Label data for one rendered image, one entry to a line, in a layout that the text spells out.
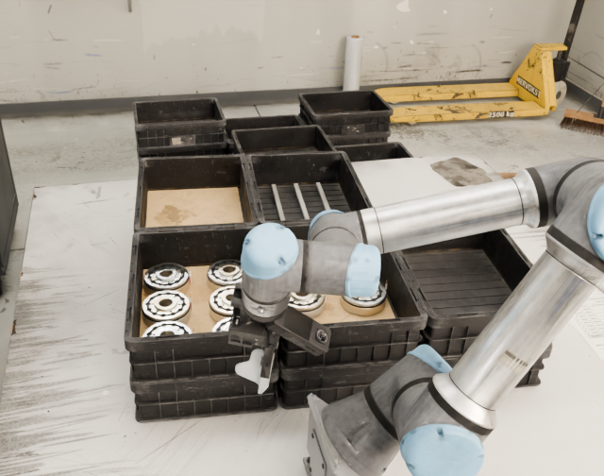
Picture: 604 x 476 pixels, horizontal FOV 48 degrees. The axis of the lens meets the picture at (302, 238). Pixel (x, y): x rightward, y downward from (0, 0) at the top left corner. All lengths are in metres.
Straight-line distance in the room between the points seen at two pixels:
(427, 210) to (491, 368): 0.25
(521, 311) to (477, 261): 0.79
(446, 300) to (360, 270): 0.71
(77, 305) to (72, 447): 0.46
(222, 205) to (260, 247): 1.03
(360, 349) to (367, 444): 0.27
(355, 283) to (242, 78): 3.99
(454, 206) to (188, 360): 0.61
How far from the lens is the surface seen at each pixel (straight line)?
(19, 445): 1.51
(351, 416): 1.20
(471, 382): 1.04
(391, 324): 1.37
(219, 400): 1.45
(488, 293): 1.68
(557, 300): 1.00
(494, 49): 5.48
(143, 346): 1.33
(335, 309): 1.55
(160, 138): 3.11
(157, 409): 1.46
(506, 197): 1.08
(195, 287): 1.61
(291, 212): 1.90
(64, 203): 2.28
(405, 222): 1.05
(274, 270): 0.90
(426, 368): 1.17
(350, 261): 0.93
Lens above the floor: 1.78
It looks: 32 degrees down
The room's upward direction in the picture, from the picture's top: 3 degrees clockwise
